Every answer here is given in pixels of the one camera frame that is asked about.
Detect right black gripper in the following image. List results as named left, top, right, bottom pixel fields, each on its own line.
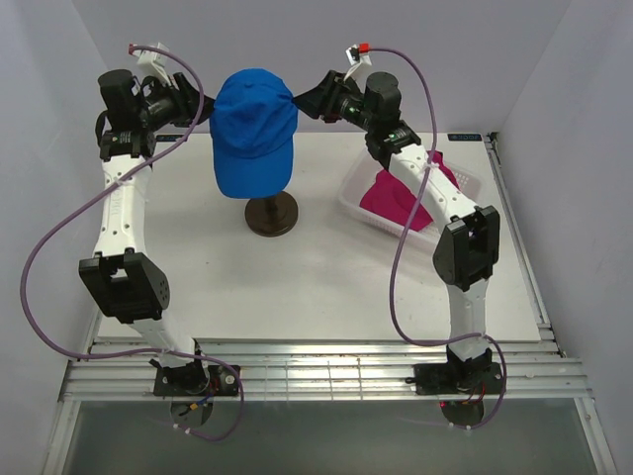
left=289, top=71, right=375, bottom=134

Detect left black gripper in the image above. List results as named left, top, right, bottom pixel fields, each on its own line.
left=137, top=72, right=223, bottom=133

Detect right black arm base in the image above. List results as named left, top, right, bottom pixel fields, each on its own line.
left=405, top=363, right=504, bottom=396

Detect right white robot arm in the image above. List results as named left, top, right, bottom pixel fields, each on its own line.
left=294, top=70, right=500, bottom=393

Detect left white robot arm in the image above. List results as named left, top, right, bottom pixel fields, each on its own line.
left=78, top=69, right=213, bottom=396

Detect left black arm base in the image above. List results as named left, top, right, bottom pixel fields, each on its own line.
left=151, top=363, right=240, bottom=397

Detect magenta cap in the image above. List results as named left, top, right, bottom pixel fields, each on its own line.
left=360, top=151, right=460, bottom=232

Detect dark round wooden stand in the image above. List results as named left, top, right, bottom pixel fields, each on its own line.
left=244, top=191, right=299, bottom=238

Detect white plastic basket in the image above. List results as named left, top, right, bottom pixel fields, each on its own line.
left=338, top=152, right=484, bottom=237

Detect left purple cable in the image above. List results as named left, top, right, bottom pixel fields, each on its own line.
left=19, top=44, right=246, bottom=441

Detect purple cable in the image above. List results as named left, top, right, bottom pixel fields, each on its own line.
left=368, top=47, right=508, bottom=431
left=19, top=44, right=246, bottom=441

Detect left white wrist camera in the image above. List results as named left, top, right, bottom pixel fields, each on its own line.
left=129, top=44, right=171, bottom=85

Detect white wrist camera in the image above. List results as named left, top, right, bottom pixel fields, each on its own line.
left=343, top=43, right=372, bottom=81
left=129, top=44, right=171, bottom=85

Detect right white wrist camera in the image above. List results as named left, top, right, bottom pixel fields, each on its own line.
left=343, top=43, right=372, bottom=81

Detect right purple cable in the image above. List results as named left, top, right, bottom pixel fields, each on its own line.
left=368, top=47, right=508, bottom=431

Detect aluminium frame rails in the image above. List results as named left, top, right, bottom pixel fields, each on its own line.
left=48, top=132, right=619, bottom=475

